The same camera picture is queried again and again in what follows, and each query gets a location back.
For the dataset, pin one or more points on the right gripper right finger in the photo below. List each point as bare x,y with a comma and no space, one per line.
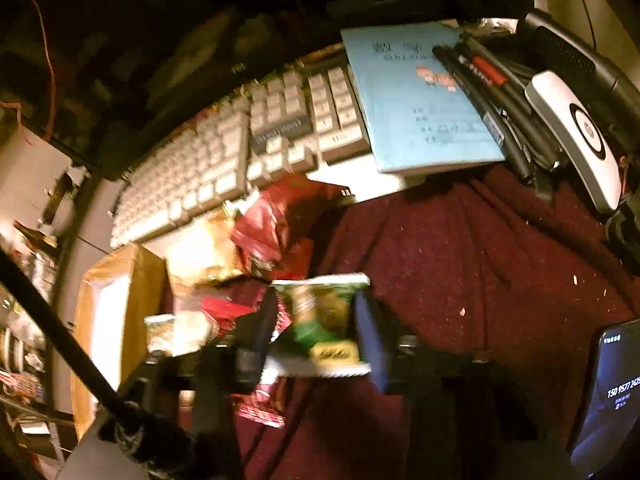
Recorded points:
375,339

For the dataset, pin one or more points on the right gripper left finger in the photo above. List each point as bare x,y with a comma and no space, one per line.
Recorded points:
252,338

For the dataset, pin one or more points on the green snack packet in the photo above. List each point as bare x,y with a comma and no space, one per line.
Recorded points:
317,337
160,333

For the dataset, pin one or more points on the red snack bag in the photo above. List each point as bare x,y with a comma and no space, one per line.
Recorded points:
273,236

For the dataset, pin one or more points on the tan yellow snack bag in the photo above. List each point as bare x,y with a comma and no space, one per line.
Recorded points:
204,254

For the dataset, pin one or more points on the cardboard tray box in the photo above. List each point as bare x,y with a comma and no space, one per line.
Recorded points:
114,298

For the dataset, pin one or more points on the dark red table cloth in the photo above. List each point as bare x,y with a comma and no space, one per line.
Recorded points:
474,264

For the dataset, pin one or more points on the light blue notebook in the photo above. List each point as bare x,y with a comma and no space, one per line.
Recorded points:
418,119

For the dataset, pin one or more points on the white mechanical keyboard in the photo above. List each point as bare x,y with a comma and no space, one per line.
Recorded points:
294,122

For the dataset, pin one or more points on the smartphone with lit screen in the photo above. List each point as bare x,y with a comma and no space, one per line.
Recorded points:
611,402

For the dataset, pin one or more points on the black red pens bundle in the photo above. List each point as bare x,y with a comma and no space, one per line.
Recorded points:
497,95

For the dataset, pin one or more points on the white round device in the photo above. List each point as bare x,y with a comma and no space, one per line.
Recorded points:
579,136

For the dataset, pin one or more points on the black microphone device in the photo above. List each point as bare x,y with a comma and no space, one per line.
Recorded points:
610,96

